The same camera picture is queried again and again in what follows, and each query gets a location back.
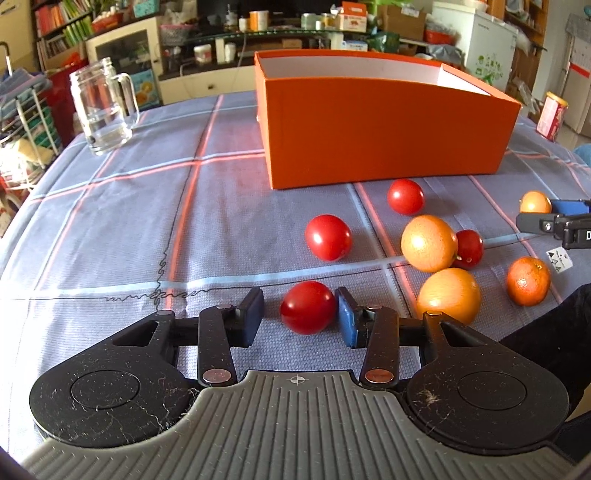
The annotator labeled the small orange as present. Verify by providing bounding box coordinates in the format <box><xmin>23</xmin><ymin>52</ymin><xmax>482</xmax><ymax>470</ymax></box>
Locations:
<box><xmin>520</xmin><ymin>190</ymin><xmax>552</xmax><ymax>214</ymax></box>

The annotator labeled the large orange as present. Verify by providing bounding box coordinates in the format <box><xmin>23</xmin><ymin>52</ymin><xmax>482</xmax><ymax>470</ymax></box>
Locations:
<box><xmin>416</xmin><ymin>268</ymin><xmax>482</xmax><ymax>325</ymax></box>
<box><xmin>401</xmin><ymin>215</ymin><xmax>458</xmax><ymax>273</ymax></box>

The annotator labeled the dark mandarin orange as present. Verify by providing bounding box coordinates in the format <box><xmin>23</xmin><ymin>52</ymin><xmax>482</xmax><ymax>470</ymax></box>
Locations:
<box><xmin>506</xmin><ymin>256</ymin><xmax>551</xmax><ymax>307</ymax></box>

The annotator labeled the small red tomato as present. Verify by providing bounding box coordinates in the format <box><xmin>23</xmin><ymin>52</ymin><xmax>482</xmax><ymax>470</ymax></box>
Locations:
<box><xmin>453</xmin><ymin>229</ymin><xmax>484</xmax><ymax>270</ymax></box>

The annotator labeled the red cylindrical can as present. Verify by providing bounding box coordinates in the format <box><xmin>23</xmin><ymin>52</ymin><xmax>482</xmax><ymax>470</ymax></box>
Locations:
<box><xmin>536</xmin><ymin>91</ymin><xmax>569</xmax><ymax>142</ymax></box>

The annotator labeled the plaid blue bedsheet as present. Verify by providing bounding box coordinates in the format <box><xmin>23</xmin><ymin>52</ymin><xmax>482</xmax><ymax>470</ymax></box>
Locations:
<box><xmin>0</xmin><ymin>90</ymin><xmax>591</xmax><ymax>444</ymax></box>

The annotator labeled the white mini fridge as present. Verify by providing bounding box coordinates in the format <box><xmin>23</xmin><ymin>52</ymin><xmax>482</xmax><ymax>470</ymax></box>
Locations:
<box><xmin>432</xmin><ymin>1</ymin><xmax>518</xmax><ymax>91</ymax></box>

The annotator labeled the wooden bookshelf right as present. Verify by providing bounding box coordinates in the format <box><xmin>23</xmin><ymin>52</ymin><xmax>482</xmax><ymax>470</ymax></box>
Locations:
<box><xmin>487</xmin><ymin>0</ymin><xmax>549</xmax><ymax>90</ymax></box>

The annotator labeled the orange cardboard box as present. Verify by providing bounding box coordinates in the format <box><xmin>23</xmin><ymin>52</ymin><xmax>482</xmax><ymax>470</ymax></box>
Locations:
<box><xmin>254</xmin><ymin>49</ymin><xmax>521</xmax><ymax>189</ymax></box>

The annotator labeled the brown cardboard box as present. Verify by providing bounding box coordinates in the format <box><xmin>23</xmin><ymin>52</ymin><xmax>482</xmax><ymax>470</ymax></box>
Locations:
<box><xmin>378</xmin><ymin>4</ymin><xmax>427</xmax><ymax>41</ymax></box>

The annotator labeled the white tv cabinet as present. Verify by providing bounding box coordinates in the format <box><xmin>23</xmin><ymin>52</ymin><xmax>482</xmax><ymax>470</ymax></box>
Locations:
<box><xmin>159</xmin><ymin>66</ymin><xmax>256</xmax><ymax>105</ymax></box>

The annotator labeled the glass mug jar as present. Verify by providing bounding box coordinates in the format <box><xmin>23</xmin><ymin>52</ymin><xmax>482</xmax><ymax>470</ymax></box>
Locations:
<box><xmin>70</xmin><ymin>57</ymin><xmax>139</xmax><ymax>155</ymax></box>

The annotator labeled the orange white medicine box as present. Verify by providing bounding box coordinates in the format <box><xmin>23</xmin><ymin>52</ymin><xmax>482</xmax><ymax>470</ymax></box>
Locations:
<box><xmin>335</xmin><ymin>1</ymin><xmax>368</xmax><ymax>33</ymax></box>

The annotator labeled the bookshelf with books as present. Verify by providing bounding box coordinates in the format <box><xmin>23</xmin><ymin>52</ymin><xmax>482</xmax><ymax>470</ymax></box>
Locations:
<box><xmin>30</xmin><ymin>0</ymin><xmax>94</xmax><ymax>70</ymax></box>

